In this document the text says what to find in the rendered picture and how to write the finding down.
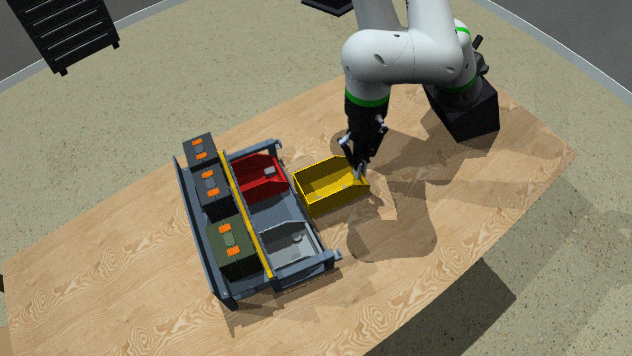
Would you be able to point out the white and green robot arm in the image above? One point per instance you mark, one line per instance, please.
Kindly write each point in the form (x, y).
(427, 52)

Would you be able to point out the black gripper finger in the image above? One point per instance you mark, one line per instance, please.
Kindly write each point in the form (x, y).
(373, 142)
(357, 153)

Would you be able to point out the olive green case with orange latches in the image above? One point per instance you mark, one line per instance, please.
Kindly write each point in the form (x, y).
(233, 249)

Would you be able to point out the yellow flat bar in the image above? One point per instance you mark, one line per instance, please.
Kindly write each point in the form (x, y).
(258, 248)

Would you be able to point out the grey bin rack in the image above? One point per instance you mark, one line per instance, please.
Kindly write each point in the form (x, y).
(267, 213)

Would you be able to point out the grey open bin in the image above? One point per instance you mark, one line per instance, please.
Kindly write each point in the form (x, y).
(280, 247)

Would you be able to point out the yellow bin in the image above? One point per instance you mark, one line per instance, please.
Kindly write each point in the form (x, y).
(326, 178)

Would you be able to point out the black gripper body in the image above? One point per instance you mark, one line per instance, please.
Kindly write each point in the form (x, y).
(354, 128)

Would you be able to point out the red open bin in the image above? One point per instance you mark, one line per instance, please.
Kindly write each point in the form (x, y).
(249, 172)

